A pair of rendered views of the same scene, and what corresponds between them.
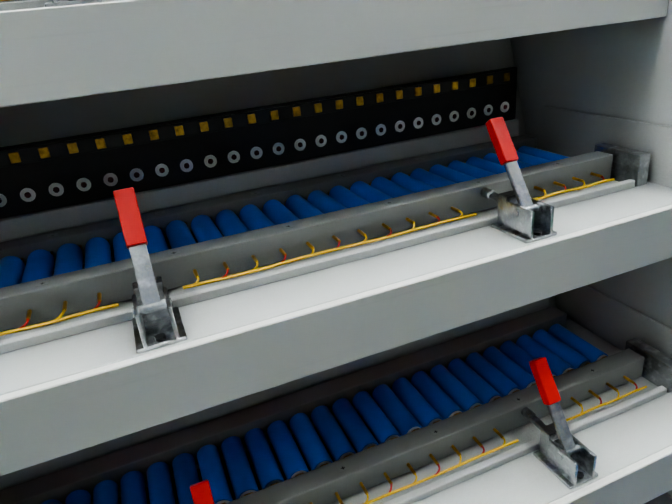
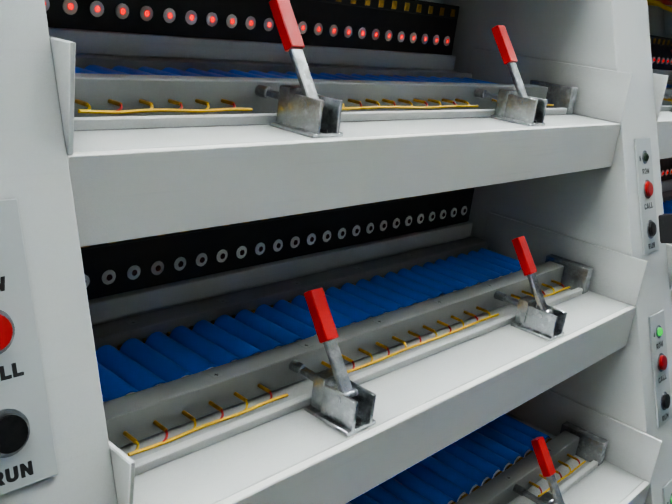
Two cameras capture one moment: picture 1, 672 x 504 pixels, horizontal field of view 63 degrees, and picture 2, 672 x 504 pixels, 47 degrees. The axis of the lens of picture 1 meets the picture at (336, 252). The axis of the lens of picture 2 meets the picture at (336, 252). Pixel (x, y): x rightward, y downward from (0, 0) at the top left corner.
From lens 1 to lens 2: 38 cm
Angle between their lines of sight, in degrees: 28
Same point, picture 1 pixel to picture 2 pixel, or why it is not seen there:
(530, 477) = not seen: outside the picture
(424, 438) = not seen: outside the picture
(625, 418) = (579, 488)
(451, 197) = (478, 298)
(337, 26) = (461, 164)
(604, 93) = (551, 212)
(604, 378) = (558, 456)
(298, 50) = (438, 181)
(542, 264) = (558, 358)
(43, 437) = not seen: outside the picture
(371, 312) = (475, 398)
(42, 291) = (224, 382)
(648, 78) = (592, 209)
